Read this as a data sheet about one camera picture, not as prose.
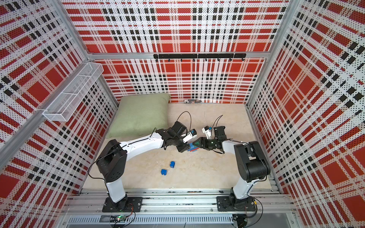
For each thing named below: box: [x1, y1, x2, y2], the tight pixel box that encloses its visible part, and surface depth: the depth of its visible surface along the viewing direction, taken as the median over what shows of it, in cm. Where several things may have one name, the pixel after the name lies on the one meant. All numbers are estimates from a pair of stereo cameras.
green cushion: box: [105, 93, 171, 139], surface depth 98 cm
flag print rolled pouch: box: [183, 99, 202, 104], surface depth 125 cm
